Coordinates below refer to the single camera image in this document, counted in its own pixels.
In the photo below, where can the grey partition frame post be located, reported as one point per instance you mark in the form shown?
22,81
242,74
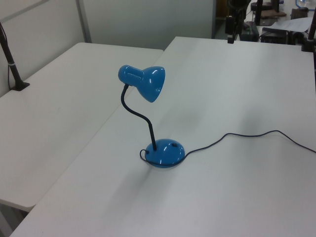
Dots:
84,22

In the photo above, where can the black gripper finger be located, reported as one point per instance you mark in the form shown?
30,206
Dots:
238,27
229,27

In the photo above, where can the black camera stand pole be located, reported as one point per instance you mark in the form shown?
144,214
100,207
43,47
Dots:
12,66
310,37

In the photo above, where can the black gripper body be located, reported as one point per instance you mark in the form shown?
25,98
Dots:
237,5

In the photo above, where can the blue gooseneck desk lamp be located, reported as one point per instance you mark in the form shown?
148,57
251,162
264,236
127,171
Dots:
153,79

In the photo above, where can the pale grey sheet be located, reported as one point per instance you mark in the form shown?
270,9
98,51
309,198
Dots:
293,24

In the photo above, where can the brown background object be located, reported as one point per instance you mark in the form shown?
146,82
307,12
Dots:
272,14

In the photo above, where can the black electronics box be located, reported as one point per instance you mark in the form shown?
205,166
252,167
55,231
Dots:
250,30

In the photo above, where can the thin black background pole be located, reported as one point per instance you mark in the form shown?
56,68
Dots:
259,11

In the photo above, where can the black background chair frame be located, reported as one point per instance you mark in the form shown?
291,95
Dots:
276,37

